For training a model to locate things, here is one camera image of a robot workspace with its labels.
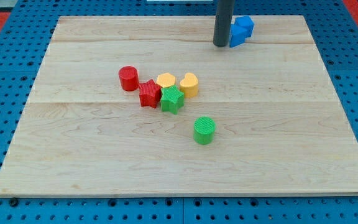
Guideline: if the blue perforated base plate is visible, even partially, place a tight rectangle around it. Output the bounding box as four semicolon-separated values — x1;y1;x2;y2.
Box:
0;0;358;223

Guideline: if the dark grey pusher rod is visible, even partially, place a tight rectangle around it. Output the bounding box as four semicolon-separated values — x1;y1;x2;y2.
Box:
213;0;235;47

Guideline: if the blue cube block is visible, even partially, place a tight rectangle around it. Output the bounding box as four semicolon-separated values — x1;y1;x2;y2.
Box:
235;16;254;38

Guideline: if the light wooden board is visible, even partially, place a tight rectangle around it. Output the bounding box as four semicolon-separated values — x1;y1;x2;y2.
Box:
0;16;358;198

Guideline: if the red cylinder block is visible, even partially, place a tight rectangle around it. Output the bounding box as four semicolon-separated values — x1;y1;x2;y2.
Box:
118;66;139;91

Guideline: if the blue triangle block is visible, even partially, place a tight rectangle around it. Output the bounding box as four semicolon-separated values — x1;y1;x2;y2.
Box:
229;24;248;48

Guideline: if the green star block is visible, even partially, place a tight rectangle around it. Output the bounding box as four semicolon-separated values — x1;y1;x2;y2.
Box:
160;85;184;114

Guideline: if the yellow hexagon block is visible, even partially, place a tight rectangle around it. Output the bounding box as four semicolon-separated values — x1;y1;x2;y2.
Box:
156;73;176;88

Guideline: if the yellow heart block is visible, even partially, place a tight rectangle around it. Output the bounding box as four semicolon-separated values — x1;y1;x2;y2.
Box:
180;73;198;98

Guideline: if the green cylinder block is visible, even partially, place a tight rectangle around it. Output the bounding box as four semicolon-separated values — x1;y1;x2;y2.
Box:
193;116;216;145

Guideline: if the red star block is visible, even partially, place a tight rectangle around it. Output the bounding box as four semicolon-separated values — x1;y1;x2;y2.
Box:
139;79;162;108

